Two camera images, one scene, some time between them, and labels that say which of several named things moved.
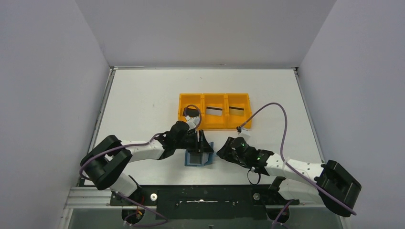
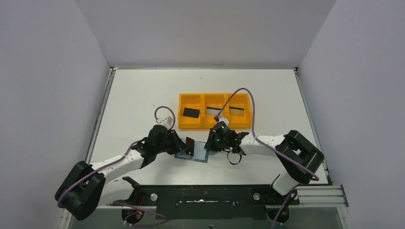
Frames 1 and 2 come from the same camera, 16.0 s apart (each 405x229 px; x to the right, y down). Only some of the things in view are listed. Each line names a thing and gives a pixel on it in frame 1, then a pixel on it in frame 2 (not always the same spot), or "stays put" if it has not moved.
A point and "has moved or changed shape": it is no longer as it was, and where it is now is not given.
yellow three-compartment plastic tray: (217, 110) stays put
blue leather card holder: (198, 159) has moved or changed shape
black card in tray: (191, 112) stays put
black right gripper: (229, 150) to (212, 144)
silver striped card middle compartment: (214, 110) stays put
